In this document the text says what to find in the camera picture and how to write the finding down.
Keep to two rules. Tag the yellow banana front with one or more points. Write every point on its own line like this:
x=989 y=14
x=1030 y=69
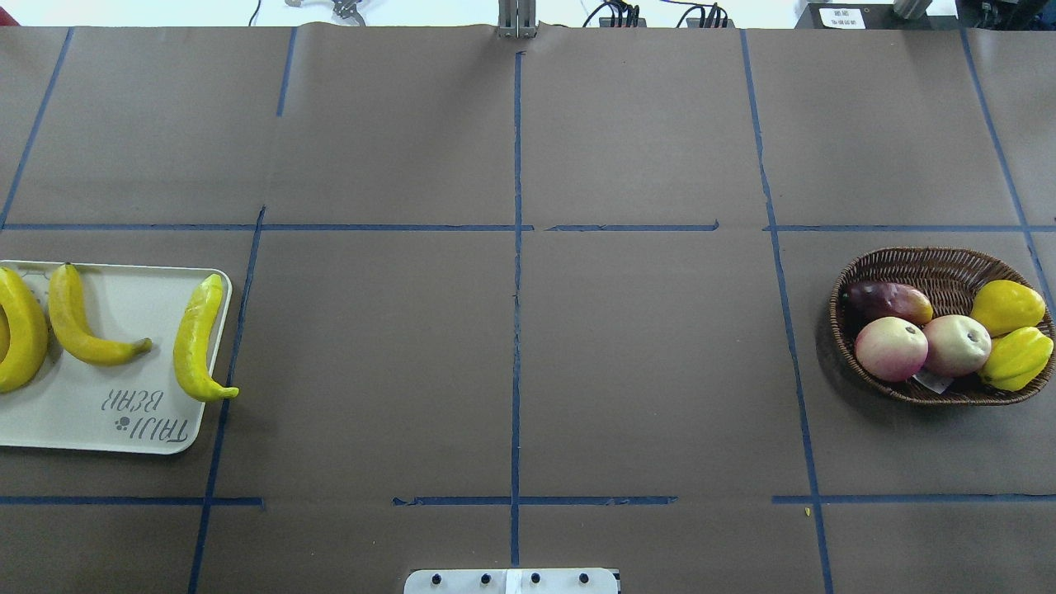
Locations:
x=190 y=347

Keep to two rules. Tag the yellow banana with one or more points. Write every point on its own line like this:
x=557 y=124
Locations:
x=1003 y=306
x=68 y=319
x=190 y=347

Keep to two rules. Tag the white bear tray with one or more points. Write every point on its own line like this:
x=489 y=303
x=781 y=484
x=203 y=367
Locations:
x=136 y=407

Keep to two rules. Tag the black label box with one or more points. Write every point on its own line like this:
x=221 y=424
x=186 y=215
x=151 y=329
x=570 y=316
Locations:
x=849 y=16

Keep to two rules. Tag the white garlic bulb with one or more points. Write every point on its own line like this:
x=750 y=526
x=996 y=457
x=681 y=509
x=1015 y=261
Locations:
x=957 y=346

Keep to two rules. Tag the yellow banana back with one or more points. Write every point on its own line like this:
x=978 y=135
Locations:
x=1003 y=306

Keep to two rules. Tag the yellow star fruit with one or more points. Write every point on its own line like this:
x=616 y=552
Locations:
x=1016 y=359

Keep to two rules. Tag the aluminium frame post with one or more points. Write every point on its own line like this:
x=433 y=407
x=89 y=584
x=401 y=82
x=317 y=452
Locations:
x=517 y=19

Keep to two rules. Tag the white pedestal base plate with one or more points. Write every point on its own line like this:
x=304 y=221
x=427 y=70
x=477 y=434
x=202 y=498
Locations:
x=514 y=580

